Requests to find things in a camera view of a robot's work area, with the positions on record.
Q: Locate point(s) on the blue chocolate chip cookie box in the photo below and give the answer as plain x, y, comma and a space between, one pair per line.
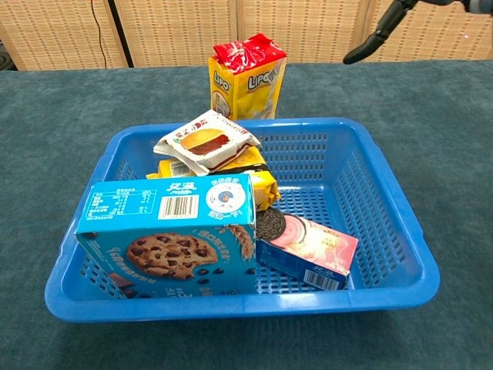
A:
165, 239

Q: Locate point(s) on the blue plastic perforated basket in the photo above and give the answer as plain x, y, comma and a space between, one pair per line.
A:
346, 216

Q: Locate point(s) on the blue pink biscuit box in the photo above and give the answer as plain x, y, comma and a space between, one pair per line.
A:
312, 250

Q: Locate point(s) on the small white burger snack packet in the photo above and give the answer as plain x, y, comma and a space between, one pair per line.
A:
204, 142

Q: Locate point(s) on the dark blue carpet table cover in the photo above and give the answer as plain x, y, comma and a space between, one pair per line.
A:
423, 115

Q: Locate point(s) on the yellow snack pack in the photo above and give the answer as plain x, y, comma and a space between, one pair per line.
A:
262, 181

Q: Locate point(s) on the bamboo folding screen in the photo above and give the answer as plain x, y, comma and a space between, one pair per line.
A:
185, 27

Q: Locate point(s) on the red yellow Lipo bag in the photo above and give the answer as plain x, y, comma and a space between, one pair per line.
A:
250, 85

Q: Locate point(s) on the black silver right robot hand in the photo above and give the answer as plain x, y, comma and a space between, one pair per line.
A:
385, 27

